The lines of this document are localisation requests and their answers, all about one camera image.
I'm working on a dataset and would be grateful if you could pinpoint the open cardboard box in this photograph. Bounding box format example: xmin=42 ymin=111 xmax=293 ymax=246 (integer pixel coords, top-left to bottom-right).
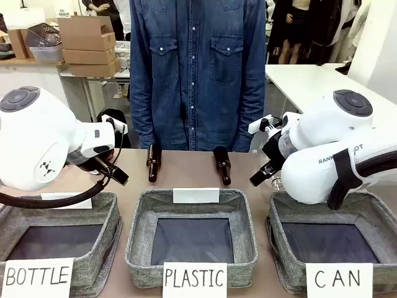
xmin=57 ymin=16 xmax=117 ymax=52

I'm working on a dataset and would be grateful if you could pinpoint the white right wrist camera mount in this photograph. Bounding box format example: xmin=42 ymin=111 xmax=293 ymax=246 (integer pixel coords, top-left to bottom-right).
xmin=248 ymin=114 xmax=283 ymax=135

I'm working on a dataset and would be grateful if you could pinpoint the black backpack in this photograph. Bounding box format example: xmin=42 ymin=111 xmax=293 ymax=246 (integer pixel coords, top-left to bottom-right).
xmin=96 ymin=108 xmax=133 ymax=149

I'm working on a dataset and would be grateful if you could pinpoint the grey fabric basket can sign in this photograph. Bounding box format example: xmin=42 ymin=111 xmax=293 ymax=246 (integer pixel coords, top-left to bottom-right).
xmin=265 ymin=189 xmax=397 ymax=294

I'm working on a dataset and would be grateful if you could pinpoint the person's right forearm denim sleeve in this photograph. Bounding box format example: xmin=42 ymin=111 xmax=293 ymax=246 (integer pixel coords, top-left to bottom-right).
xmin=130 ymin=77 xmax=156 ymax=150

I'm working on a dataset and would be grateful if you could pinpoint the small cardboard box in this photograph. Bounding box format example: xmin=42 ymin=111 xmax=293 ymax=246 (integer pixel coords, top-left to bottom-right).
xmin=7 ymin=28 xmax=35 ymax=60

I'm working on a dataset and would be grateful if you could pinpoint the flat cardboard box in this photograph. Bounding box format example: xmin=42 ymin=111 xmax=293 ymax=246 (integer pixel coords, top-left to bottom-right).
xmin=61 ymin=47 xmax=117 ymax=65
xmin=68 ymin=58 xmax=122 ymax=77

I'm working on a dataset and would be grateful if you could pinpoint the black strap with cable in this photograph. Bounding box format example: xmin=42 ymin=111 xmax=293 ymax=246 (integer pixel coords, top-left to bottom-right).
xmin=327 ymin=148 xmax=397 ymax=210

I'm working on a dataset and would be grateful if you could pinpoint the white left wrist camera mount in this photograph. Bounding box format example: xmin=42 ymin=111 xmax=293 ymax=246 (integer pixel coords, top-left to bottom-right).
xmin=101 ymin=114 xmax=127 ymax=133

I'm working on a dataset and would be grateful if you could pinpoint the thin black camera cable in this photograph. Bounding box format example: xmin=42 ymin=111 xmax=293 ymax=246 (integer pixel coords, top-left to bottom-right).
xmin=104 ymin=124 xmax=127 ymax=186

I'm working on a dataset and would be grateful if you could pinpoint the grey fabric basket plastic sign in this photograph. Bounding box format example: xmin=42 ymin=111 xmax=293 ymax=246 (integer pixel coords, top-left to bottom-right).
xmin=125 ymin=187 xmax=259 ymax=289

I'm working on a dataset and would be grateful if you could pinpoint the person's left forearm denim sleeve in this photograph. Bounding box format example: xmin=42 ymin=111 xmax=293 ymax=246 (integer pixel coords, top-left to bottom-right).
xmin=232 ymin=77 xmax=267 ymax=153

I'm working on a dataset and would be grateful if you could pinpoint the white paper sign BOTTLE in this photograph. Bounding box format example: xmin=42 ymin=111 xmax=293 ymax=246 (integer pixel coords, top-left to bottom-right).
xmin=0 ymin=257 xmax=75 ymax=298

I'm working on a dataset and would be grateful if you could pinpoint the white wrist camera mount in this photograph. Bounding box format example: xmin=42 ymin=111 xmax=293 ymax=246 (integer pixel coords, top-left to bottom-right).
xmin=101 ymin=114 xmax=127 ymax=133
xmin=248 ymin=114 xmax=283 ymax=135

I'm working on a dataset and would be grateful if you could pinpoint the brown glass bottle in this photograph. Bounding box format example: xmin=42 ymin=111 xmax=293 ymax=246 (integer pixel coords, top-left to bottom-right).
xmin=213 ymin=145 xmax=232 ymax=187
xmin=146 ymin=144 xmax=163 ymax=184

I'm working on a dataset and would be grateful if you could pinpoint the grey fabric basket bottle sign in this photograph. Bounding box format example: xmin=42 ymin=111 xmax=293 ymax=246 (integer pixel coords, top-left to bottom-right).
xmin=0 ymin=192 xmax=123 ymax=296

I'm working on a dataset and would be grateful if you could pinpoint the white desk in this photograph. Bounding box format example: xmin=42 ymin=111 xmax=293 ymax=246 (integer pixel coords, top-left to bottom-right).
xmin=265 ymin=63 xmax=397 ymax=116

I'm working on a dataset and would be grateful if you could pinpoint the thick black sleeved cable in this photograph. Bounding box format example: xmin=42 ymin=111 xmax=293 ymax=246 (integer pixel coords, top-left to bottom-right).
xmin=0 ymin=177 xmax=113 ymax=209

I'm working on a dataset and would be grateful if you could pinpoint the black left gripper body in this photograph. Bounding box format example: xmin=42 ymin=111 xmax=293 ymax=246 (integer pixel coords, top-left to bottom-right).
xmin=92 ymin=154 xmax=121 ymax=180

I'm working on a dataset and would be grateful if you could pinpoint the clear plastic storage bin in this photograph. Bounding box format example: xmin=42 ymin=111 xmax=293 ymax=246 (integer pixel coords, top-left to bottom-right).
xmin=25 ymin=22 xmax=63 ymax=63

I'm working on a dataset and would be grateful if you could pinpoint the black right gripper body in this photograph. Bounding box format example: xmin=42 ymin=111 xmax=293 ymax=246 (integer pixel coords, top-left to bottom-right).
xmin=261 ymin=133 xmax=285 ymax=171

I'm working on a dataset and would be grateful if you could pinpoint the white paper sign PLASTIC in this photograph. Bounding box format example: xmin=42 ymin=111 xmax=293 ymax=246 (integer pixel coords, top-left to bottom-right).
xmin=162 ymin=262 xmax=228 ymax=298

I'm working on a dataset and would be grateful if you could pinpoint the blank white card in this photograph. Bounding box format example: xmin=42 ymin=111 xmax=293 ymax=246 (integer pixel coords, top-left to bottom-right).
xmin=172 ymin=187 xmax=220 ymax=204
xmin=40 ymin=192 xmax=93 ymax=210

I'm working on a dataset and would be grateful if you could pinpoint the white paper sign CAN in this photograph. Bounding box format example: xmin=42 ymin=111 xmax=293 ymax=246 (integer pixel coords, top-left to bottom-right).
xmin=305 ymin=263 xmax=374 ymax=298

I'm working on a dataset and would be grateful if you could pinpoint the person in denim shirt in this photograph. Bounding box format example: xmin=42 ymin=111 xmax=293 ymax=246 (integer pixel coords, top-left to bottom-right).
xmin=129 ymin=0 xmax=267 ymax=153

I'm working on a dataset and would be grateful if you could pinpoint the white cabinet wooden top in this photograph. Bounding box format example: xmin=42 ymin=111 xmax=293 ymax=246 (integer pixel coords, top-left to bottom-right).
xmin=0 ymin=59 xmax=94 ymax=125

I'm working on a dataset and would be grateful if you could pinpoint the person in black dress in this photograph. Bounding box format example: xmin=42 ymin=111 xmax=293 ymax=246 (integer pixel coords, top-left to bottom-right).
xmin=266 ymin=0 xmax=313 ymax=65

